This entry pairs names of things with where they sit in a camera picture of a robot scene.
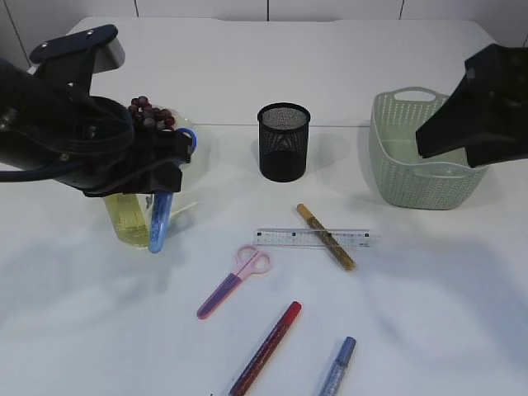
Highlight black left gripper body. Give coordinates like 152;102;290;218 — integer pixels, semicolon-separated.
56;127;192;197

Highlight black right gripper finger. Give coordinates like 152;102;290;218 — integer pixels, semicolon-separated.
416;44;527;167

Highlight blue scissors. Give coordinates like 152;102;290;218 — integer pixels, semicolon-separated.
148;127;197;253

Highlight purple grape bunch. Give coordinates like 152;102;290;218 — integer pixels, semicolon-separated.
127;96;177;131

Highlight pink purple scissors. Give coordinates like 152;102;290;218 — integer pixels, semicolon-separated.
196;244;272;320

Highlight clear plastic ruler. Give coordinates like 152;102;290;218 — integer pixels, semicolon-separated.
253;228;377;249

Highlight gold glitter pen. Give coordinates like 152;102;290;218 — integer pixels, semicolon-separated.
296;203;356;271

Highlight clear plastic sheet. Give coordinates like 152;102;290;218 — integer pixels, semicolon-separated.
414;163;466;178

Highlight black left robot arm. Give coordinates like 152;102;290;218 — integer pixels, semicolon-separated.
1;60;193;197

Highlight green wavy glass plate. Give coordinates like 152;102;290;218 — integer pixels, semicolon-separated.
168;107;196;219

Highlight green plastic woven basket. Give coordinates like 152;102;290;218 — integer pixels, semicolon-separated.
369;87;489;210

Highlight black mesh pen holder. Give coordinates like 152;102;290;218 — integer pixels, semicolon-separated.
257;102;311;182

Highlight red glitter pen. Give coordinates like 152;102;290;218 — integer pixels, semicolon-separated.
229;301;302;396

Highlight blue glitter pen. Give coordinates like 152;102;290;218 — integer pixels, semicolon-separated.
318;337;356;396

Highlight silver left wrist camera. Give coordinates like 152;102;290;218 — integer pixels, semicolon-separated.
30;24;125;73

